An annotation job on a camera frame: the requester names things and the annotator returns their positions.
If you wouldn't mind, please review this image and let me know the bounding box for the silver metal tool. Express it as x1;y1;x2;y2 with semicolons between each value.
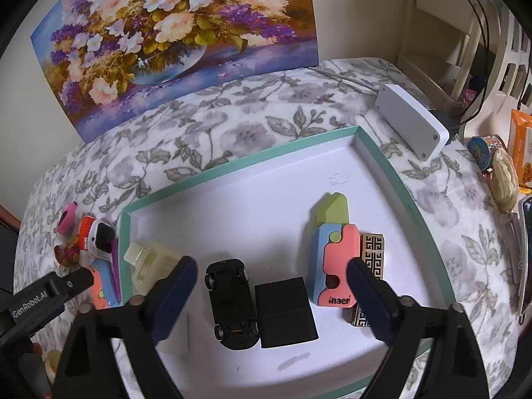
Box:
505;195;532;325

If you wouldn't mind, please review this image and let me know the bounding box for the black toy car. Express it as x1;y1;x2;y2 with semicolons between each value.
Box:
204;258;260;350

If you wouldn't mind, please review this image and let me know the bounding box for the floral canvas painting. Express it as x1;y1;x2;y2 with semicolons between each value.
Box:
30;0;320;144

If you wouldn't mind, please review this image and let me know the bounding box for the pale yellow snack bag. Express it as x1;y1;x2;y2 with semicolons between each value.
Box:
490;148;520;212

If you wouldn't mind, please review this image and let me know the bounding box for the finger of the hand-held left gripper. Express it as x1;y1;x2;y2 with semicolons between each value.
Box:
47;267;95;305

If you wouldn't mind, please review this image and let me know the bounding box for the white rectangular device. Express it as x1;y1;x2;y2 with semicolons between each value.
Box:
374;84;449;162

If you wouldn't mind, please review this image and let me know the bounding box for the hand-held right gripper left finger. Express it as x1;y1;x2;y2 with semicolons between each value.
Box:
53;255;199;399

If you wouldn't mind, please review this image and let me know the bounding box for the grey floral blanket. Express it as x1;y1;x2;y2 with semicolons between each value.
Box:
12;58;524;399

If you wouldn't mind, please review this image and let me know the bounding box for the black charger plug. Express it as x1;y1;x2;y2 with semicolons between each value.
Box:
254;266;319;349

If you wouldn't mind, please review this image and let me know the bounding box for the orange and white cylinder toy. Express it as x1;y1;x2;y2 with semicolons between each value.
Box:
79;215;96;254

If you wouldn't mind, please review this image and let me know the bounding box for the orange and blue toy knife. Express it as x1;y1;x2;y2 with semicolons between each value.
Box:
89;258;119;310

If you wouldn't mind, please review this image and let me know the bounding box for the purple toy knife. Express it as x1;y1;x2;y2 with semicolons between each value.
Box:
110;239;123;304

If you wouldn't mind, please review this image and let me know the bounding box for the black power adapter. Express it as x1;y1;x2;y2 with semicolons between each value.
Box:
434;108;462;134

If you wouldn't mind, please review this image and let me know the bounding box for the colourful round can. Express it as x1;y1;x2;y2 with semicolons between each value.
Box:
466;134;505;172

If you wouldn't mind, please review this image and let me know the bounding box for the teal box lid tray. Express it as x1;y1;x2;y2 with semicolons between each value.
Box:
117;125;456;399

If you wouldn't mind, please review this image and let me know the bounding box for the pink smartwatch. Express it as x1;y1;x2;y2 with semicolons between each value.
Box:
56;200;79;235

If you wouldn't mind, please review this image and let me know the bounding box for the pale yellow plug adapter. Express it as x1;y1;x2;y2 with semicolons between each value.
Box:
124;241;181;300

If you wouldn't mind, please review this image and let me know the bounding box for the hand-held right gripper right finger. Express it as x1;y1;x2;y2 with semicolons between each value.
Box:
346;257;492;399

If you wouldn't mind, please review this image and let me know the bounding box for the black gold patterned lighter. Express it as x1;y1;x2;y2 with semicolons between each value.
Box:
343;233;387;329

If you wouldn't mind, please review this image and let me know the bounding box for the black cable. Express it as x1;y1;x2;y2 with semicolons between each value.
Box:
432;0;499;121

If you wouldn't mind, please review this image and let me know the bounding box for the orange carton box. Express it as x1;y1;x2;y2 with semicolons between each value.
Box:
510;109;532;188

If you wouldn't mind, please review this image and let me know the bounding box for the white smartwatch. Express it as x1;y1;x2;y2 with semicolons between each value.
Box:
85;219;117;258

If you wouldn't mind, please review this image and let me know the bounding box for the pink blue toy knife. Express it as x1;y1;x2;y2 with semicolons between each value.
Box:
308;191;360;309

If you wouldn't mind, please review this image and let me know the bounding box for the white shelf rack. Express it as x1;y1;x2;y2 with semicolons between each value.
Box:
397;0;532;109

